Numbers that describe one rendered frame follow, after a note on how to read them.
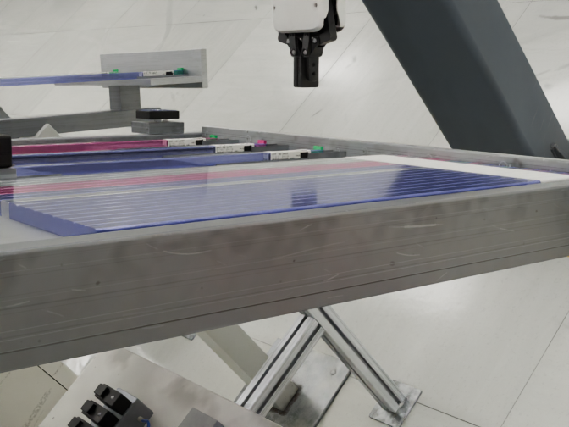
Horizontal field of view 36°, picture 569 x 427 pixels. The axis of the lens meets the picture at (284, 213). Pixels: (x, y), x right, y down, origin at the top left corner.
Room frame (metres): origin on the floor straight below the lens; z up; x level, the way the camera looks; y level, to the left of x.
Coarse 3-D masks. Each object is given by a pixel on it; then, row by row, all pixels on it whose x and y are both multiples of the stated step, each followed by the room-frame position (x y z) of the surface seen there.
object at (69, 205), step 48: (0, 192) 0.62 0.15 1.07; (48, 192) 0.61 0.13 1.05; (96, 192) 0.60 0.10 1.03; (144, 192) 0.59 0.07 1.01; (192, 192) 0.58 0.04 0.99; (240, 192) 0.58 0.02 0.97; (288, 192) 0.57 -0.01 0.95; (336, 192) 0.56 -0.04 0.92; (384, 192) 0.55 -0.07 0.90; (432, 192) 0.54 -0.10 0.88
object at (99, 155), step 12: (264, 144) 1.00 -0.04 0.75; (12, 156) 0.90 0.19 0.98; (24, 156) 0.91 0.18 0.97; (36, 156) 0.91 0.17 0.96; (48, 156) 0.91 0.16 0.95; (60, 156) 0.92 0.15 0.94; (72, 156) 0.92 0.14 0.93; (84, 156) 0.93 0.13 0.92; (96, 156) 0.93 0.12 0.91; (108, 156) 0.94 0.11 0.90; (120, 156) 0.94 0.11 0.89; (132, 156) 0.94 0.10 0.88; (144, 156) 0.95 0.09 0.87; (156, 156) 0.95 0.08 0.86
